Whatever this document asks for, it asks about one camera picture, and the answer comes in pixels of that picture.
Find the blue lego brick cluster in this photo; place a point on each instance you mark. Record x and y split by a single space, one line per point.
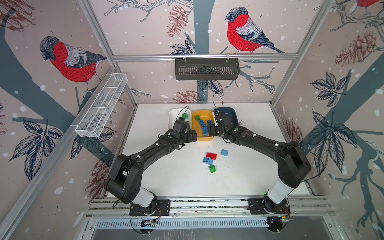
208 161

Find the dark teal plastic bin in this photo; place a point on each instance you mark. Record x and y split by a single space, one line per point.
228 111

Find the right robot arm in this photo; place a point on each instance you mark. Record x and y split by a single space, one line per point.
293 165

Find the aluminium front rail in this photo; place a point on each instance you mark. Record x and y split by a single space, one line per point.
195 207

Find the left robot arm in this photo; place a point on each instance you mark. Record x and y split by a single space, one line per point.
126 172

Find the yellow plastic bin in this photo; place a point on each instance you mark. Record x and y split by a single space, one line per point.
201 119

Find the red lego brick low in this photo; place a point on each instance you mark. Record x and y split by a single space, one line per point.
212 156

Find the white wire mesh basket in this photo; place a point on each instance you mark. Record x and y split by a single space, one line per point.
98 114

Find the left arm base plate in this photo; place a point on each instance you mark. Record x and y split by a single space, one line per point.
155 208

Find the white plastic bin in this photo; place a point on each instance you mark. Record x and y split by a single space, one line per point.
176 114

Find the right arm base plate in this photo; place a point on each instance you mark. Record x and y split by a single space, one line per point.
263 206

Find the light blue small lego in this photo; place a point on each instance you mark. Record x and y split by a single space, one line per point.
224 153

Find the black wire shelf basket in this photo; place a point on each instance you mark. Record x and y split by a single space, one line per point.
207 69

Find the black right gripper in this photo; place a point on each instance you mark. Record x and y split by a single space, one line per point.
212 129

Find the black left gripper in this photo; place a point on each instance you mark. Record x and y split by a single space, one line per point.
190 138

